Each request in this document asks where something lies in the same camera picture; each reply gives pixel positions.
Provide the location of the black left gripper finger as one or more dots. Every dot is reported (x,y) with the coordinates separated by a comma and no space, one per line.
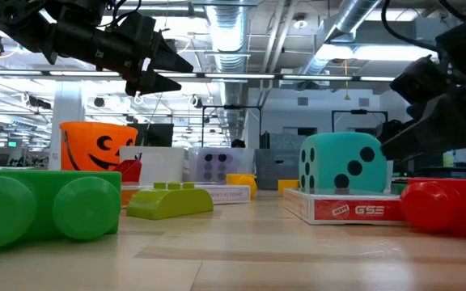
(168,58)
(152,84)

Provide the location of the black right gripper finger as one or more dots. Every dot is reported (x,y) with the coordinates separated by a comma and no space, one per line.
(439,129)
(388,129)

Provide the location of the dark green brick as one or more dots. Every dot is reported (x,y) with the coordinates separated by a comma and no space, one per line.
(399,188)

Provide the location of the teal foam die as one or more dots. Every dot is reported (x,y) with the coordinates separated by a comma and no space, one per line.
(334,161)

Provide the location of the large red toy brick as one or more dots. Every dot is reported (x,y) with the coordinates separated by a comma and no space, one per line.
(427,206)

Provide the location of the pink card deck box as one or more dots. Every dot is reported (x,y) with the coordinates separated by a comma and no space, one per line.
(362,210)

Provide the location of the small red toy brick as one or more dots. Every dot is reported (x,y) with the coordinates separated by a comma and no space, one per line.
(130,171)

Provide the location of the purple foam die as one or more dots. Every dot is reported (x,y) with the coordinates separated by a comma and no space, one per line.
(214,167)

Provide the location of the orange-yellow studded brick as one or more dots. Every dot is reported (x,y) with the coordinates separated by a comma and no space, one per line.
(289,186)

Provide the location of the lime rounded toy brick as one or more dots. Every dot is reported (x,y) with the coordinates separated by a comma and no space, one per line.
(168,204)

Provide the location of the yellow toy brick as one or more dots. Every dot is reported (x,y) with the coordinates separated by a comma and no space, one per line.
(245,182)

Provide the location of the white purple card deck box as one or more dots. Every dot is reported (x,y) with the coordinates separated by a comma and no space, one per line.
(231,195)

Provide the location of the large green toy brick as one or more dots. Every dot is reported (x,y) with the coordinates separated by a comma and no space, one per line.
(47,190)

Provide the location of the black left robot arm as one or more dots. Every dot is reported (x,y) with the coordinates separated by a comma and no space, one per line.
(10,16)

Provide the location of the yellow-green bottle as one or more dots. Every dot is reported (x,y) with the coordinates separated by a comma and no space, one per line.
(447,158)

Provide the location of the dark desk monitors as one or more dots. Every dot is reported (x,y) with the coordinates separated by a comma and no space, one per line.
(431,167)

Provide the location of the clear plastic bin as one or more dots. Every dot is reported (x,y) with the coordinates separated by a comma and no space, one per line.
(390,178)
(243,159)

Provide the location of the black monitor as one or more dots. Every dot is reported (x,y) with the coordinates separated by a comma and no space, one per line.
(158,135)

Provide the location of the white square pillar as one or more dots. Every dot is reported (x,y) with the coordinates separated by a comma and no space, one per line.
(69,105)

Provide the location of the black track light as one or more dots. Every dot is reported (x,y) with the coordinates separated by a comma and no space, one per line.
(39,102)

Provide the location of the bright ceiling light panel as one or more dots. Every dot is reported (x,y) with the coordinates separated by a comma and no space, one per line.
(378,52)

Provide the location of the white plastic bin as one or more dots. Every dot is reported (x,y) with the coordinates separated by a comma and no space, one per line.
(156,165)

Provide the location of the orange pumpkin face bucket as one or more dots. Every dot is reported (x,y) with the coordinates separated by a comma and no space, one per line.
(83,145)

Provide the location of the person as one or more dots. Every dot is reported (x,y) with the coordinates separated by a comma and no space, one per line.
(238,143)

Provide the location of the grey plastic bin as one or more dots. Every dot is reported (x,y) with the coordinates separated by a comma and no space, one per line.
(273,169)

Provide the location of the green exit sign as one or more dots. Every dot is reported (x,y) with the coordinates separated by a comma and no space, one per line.
(12,144)

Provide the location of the round ceiling detector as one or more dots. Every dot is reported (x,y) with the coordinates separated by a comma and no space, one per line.
(300,23)

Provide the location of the black frame stand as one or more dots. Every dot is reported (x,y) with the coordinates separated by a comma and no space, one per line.
(233,107)
(358,111)

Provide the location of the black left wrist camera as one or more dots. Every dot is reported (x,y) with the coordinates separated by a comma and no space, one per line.
(134,26)

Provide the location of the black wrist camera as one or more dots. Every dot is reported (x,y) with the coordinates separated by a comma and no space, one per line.
(134,26)
(419,78)

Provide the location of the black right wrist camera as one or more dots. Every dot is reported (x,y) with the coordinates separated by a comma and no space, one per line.
(419,78)

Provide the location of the round black ceiling camera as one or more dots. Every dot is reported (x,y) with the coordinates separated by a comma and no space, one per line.
(99,102)

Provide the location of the long ceiling light rail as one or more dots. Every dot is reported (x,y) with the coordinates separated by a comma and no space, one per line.
(318,77)

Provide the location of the slanted silver duct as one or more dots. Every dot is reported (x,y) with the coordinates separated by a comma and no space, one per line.
(350,16)

